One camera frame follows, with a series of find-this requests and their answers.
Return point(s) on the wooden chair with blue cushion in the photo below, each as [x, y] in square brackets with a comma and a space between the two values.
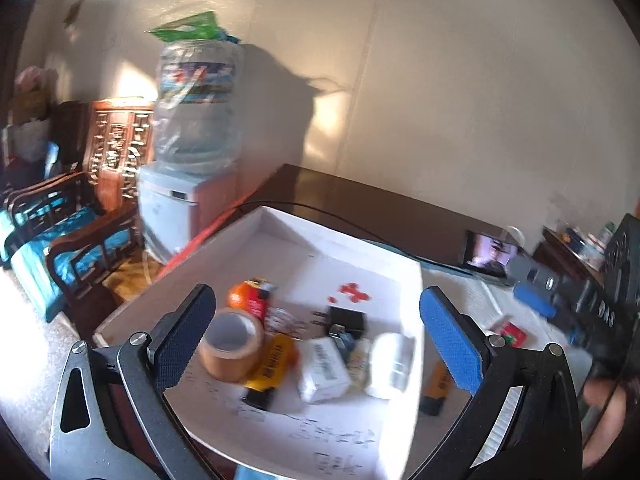
[60, 240]

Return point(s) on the orange mandarin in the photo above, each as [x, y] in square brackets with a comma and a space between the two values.
[238, 296]

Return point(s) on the dark wooden side cabinet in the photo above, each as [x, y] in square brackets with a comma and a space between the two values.
[570, 255]

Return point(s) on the pink plastic bag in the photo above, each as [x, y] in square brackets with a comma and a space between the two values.
[35, 77]

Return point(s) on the green plastic bag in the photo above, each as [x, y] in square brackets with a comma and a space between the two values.
[192, 27]

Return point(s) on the person's right hand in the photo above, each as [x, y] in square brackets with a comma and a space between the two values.
[600, 395]

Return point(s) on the white cardboard box tray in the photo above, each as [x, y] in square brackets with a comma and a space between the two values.
[320, 260]

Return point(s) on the black smartphone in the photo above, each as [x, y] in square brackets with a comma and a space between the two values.
[487, 255]

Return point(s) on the white water dispenser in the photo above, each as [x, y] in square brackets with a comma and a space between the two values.
[175, 210]

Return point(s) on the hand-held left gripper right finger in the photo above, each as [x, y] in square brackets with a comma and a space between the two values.
[450, 345]

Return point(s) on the small clear liquid bottle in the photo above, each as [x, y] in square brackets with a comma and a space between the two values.
[357, 360]

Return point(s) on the small white medicine box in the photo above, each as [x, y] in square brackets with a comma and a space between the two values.
[322, 371]

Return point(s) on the yellow lighter with black base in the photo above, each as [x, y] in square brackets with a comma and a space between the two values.
[274, 365]
[435, 385]

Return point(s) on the white quilted mat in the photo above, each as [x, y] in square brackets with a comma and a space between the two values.
[480, 300]

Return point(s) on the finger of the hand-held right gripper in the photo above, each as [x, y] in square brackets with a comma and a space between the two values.
[537, 296]

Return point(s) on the large clear water jug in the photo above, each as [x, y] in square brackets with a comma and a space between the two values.
[200, 110]

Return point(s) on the small red object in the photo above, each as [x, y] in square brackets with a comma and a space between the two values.
[514, 334]

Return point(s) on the red lighter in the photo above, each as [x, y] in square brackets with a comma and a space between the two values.
[259, 300]

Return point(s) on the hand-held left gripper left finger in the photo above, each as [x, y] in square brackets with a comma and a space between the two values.
[185, 340]

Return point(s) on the black charger plug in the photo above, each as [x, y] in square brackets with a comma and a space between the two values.
[346, 320]

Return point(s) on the white usb charger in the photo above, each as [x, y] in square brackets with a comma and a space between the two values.
[390, 365]

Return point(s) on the brown tape roll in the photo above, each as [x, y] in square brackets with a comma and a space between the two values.
[235, 355]

